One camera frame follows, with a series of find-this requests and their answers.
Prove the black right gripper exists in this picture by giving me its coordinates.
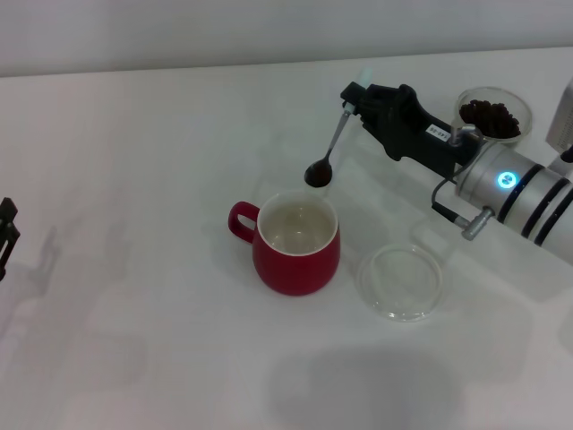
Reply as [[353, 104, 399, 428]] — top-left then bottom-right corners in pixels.
[[340, 82, 483, 178]]

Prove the blue-handled metal spoon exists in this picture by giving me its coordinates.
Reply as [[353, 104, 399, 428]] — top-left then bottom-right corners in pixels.
[[304, 66, 374, 188]]

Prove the small scoop of coffee beans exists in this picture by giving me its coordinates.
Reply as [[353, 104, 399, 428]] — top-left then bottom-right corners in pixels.
[[306, 163, 333, 187]]

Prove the red ceramic mug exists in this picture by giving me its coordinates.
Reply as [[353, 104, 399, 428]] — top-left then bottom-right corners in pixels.
[[227, 191, 341, 297]]

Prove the pile of coffee beans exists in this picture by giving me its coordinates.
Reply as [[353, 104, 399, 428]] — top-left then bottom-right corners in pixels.
[[458, 99, 523, 139]]

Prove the small clear glass dish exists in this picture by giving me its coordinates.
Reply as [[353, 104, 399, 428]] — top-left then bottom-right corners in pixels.
[[356, 244, 445, 323]]

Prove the clear glass cup with handle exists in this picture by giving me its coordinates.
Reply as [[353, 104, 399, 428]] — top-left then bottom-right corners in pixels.
[[455, 87, 535, 145]]

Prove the dark cable with metal plug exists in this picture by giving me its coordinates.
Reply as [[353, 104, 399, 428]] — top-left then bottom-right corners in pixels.
[[431, 176, 496, 242]]

